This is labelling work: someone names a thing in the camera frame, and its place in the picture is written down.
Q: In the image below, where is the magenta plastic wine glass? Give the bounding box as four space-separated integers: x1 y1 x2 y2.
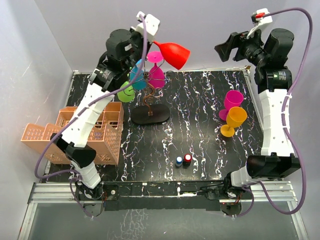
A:
147 51 165 89

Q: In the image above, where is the green plastic wine glass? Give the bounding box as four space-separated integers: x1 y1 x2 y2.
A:
117 81 135 103

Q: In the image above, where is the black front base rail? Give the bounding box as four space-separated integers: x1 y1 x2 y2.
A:
74 180 253 216

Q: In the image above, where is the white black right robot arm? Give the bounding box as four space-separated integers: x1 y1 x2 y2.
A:
214 28 301 199

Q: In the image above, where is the blue capped small bottle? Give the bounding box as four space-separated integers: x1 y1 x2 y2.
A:
175 156 183 168

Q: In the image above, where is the metal wine glass rack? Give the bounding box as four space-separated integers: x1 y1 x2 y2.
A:
130 69 171 126

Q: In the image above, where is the red capped small bottle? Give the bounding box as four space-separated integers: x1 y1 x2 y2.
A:
182 153 192 168

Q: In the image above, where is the blue plastic wine glass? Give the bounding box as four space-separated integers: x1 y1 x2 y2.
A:
129 59 147 91

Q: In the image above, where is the purple cable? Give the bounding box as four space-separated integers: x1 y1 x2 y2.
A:
234 8 313 218
34 14 147 219

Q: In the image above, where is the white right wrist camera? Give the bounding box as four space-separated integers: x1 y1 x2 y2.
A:
246 8 273 39

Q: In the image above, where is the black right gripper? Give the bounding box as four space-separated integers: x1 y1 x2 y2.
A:
215 25 269 68

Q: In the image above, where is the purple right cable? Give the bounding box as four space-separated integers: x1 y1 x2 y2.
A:
234 8 313 218

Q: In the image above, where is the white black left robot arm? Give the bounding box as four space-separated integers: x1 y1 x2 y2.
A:
51 25 157 200

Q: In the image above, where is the peach plastic basket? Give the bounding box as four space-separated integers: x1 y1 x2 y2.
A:
21 101 124 165

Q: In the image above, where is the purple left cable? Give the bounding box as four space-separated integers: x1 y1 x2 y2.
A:
34 14 147 219

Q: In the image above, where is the orange plastic wine glass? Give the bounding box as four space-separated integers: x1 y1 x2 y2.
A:
220 106 248 138

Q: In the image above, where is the red plastic wine glass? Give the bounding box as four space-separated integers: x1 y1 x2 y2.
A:
153 41 191 70

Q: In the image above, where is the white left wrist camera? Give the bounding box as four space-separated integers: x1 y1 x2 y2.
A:
135 11 161 43

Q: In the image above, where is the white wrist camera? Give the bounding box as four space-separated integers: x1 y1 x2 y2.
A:
135 11 161 43
246 8 273 39

